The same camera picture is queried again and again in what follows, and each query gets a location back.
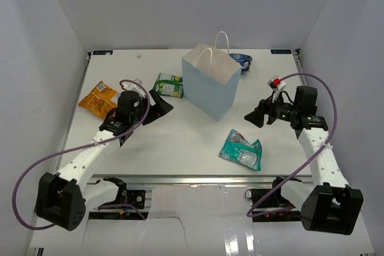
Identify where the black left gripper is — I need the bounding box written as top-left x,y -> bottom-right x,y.
130,89 -> 172,125

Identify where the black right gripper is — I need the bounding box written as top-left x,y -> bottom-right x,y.
244,91 -> 299,128

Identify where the green Fox's candy bag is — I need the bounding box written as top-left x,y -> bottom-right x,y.
153,73 -> 184,98

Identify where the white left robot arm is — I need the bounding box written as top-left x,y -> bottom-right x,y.
35,90 -> 173,231

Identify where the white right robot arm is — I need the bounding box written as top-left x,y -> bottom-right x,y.
244,86 -> 364,235

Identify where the teal Fox's candy bag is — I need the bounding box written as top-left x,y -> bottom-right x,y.
218,129 -> 262,171

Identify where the dark blue snack bag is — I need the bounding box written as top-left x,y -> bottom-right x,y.
229,53 -> 253,73

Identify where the orange chip bag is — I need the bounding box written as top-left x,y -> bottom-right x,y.
78,81 -> 120,119

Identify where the light blue paper bag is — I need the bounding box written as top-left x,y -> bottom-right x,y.
181,43 -> 242,121

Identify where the black right corner label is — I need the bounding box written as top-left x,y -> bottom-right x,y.
271,49 -> 292,55

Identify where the black corner label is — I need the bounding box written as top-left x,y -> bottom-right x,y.
271,49 -> 292,55
92,50 -> 113,56

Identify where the black left corner label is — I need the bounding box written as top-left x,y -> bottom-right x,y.
92,50 -> 113,56

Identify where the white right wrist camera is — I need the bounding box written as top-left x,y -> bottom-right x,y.
267,76 -> 286,102

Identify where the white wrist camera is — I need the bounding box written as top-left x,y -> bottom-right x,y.
120,78 -> 146,98
267,76 -> 286,102

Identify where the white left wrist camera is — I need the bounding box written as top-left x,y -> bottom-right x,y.
120,78 -> 146,98

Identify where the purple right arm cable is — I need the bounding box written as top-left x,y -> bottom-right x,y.
246,73 -> 337,218

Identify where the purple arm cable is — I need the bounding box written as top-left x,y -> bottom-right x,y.
246,73 -> 337,218
11,79 -> 151,231

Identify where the aluminium table edge rail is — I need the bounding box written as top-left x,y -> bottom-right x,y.
53,174 -> 313,186

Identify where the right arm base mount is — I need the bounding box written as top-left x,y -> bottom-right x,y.
244,188 -> 301,222

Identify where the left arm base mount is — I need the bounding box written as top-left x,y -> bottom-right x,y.
89,189 -> 151,221

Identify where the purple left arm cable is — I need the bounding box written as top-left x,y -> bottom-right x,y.
11,79 -> 151,231

